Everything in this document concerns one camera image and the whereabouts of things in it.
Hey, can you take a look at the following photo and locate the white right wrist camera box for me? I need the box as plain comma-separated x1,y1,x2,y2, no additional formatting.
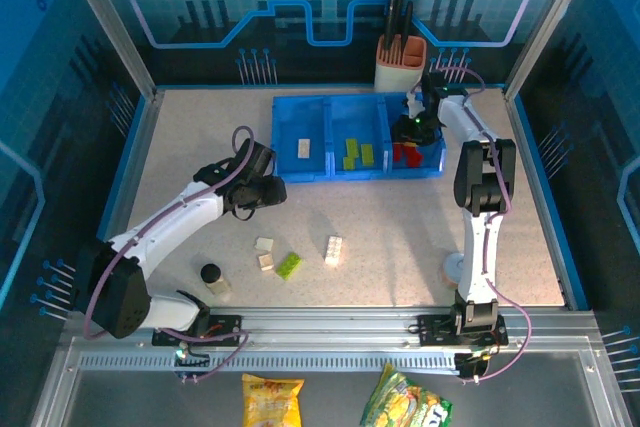
404,91,426,121

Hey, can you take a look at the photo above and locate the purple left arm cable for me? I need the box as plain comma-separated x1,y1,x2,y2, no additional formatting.
82,125,256,382

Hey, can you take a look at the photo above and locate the slotted grey cable duct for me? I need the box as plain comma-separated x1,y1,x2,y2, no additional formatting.
78,354,464,372

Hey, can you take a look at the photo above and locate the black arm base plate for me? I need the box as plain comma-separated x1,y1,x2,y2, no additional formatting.
417,314,509,348
151,314,246,348

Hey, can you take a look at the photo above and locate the yellow snack bag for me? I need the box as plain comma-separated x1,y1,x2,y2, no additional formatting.
242,373,305,427

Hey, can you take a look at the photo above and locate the aluminium rail beam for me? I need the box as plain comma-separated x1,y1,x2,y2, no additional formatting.
62,305,601,348

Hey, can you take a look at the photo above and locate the white orange knife holder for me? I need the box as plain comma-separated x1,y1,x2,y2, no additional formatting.
374,34,429,93

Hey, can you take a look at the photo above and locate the green snack bag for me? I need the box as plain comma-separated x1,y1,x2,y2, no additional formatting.
359,362,454,427

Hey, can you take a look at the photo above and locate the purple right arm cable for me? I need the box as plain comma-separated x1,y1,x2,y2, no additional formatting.
407,65,532,383

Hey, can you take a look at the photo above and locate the glass jar black lid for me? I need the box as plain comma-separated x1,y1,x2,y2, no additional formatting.
199,262,234,298

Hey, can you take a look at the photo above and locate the aluminium frame post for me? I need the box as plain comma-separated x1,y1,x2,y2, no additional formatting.
54,0,164,101
503,0,599,101

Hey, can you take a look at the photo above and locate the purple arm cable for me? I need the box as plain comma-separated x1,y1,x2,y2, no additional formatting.
82,125,256,382
407,65,532,383

